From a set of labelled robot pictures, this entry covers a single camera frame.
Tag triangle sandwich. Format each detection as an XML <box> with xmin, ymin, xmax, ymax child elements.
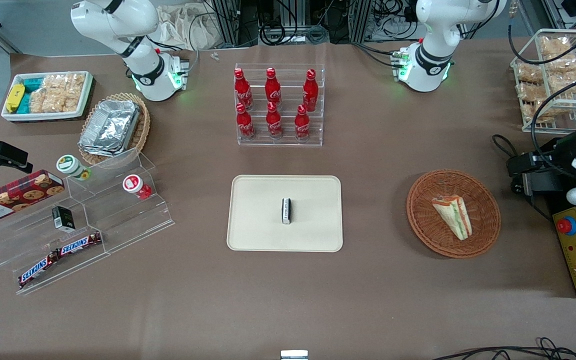
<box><xmin>431</xmin><ymin>194</ymin><xmax>473</xmax><ymax>242</ymax></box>

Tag clear rice cracker packet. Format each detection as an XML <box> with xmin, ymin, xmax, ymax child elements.
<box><xmin>28</xmin><ymin>87</ymin><xmax>49</xmax><ymax>114</ymax></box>
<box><xmin>65</xmin><ymin>72</ymin><xmax>87</xmax><ymax>112</ymax></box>
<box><xmin>42</xmin><ymin>73</ymin><xmax>69</xmax><ymax>113</ymax></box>

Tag yellow snack packet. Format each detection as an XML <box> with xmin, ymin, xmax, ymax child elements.
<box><xmin>5</xmin><ymin>83</ymin><xmax>26</xmax><ymax>114</ymax></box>

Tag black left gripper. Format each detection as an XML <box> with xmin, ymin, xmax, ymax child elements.
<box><xmin>506</xmin><ymin>134</ymin><xmax>576</xmax><ymax>202</ymax></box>

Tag foil trays in wicker basket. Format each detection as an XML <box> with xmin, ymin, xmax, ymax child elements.
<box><xmin>77</xmin><ymin>92</ymin><xmax>152</xmax><ymax>166</ymax></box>

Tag red lid yogurt cup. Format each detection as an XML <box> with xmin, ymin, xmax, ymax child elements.
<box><xmin>122</xmin><ymin>174</ymin><xmax>153</xmax><ymax>201</ymax></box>

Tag beige rectangular tray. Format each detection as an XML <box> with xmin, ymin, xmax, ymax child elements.
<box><xmin>226</xmin><ymin>174</ymin><xmax>344</xmax><ymax>253</ymax></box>

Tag round brown wicker basket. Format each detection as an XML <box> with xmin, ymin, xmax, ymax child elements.
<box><xmin>406</xmin><ymin>169</ymin><xmax>502</xmax><ymax>260</ymax></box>

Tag coiled black cable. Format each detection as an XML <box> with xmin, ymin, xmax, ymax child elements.
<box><xmin>259</xmin><ymin>20</ymin><xmax>330</xmax><ymax>47</ymax></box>

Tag stacked aluminium foil trays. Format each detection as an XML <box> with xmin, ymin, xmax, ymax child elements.
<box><xmin>78</xmin><ymin>99</ymin><xmax>142</xmax><ymax>157</ymax></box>

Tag white plastic snack bin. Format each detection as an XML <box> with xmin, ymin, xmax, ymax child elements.
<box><xmin>0</xmin><ymin>71</ymin><xmax>95</xmax><ymax>123</ymax></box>

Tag red cola bottle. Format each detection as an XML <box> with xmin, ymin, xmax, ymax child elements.
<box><xmin>302</xmin><ymin>68</ymin><xmax>319</xmax><ymax>113</ymax></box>
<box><xmin>234</xmin><ymin>68</ymin><xmax>254</xmax><ymax>111</ymax></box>
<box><xmin>235</xmin><ymin>102</ymin><xmax>257</xmax><ymax>141</ymax></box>
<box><xmin>264</xmin><ymin>67</ymin><xmax>283</xmax><ymax>109</ymax></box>
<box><xmin>294</xmin><ymin>104</ymin><xmax>312</xmax><ymax>142</ymax></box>
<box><xmin>265</xmin><ymin>101</ymin><xmax>284</xmax><ymax>140</ymax></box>

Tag small black box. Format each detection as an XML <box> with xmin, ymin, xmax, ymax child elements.
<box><xmin>51</xmin><ymin>205</ymin><xmax>76</xmax><ymax>233</ymax></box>

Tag cream cloth bag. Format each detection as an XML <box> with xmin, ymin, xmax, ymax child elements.
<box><xmin>154</xmin><ymin>4</ymin><xmax>210</xmax><ymax>51</ymax></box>

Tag green lid yogurt cup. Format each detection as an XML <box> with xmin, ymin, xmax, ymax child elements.
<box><xmin>56</xmin><ymin>154</ymin><xmax>92</xmax><ymax>181</ymax></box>

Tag red tartan cookie box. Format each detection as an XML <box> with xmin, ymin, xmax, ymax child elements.
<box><xmin>0</xmin><ymin>169</ymin><xmax>66</xmax><ymax>225</ymax></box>

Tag clear acrylic stepped stand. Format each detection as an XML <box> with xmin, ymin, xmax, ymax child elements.
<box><xmin>0</xmin><ymin>147</ymin><xmax>176</xmax><ymax>296</ymax></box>

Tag brown chocolate bar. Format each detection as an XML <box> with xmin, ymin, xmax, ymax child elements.
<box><xmin>17</xmin><ymin>249</ymin><xmax>62</xmax><ymax>289</ymax></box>
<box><xmin>56</xmin><ymin>231</ymin><xmax>103</xmax><ymax>257</ymax></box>

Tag clear fried snack packet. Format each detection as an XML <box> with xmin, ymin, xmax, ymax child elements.
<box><xmin>517</xmin><ymin>79</ymin><xmax>576</xmax><ymax>101</ymax></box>
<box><xmin>522</xmin><ymin>99</ymin><xmax>560</xmax><ymax>124</ymax></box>
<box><xmin>516</xmin><ymin>58</ymin><xmax>576</xmax><ymax>84</ymax></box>
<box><xmin>540</xmin><ymin>35</ymin><xmax>574</xmax><ymax>57</ymax></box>

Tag clear acrylic bottle rack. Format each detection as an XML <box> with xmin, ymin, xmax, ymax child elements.
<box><xmin>234</xmin><ymin>63</ymin><xmax>326</xmax><ymax>147</ymax></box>

